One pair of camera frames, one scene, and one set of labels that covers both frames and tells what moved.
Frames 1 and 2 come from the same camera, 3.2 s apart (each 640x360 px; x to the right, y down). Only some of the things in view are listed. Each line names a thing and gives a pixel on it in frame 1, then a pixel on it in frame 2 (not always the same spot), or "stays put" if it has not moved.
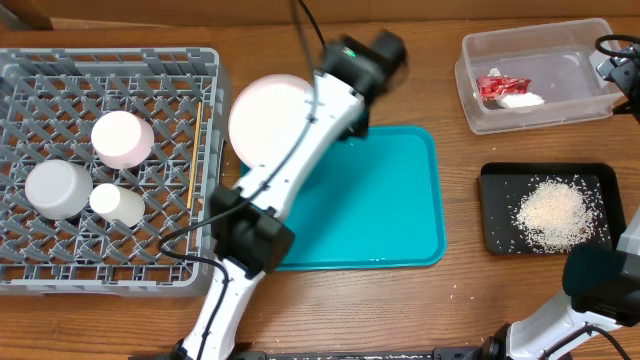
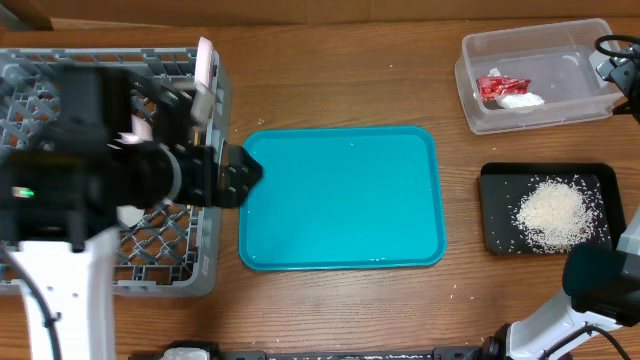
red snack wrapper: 491,87 stays put
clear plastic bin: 531,76 stays put
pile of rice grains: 557,213 stays put
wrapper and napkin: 517,99 stays put
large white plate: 267,114 -> 203,97
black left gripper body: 360,131 -> 197,184
